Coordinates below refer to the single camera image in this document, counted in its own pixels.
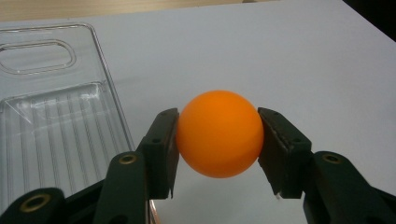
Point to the wooden table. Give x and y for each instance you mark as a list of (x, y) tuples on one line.
[(93, 7)]

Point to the orange ball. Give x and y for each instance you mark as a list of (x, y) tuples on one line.
[(219, 133)]

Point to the white table board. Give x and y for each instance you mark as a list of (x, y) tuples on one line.
[(280, 62)]

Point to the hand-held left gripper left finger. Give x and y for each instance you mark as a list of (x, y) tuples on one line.
[(160, 155)]

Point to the clear plastic tray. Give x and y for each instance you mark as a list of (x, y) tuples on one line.
[(56, 124)]

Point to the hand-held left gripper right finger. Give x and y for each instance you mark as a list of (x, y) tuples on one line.
[(285, 155)]

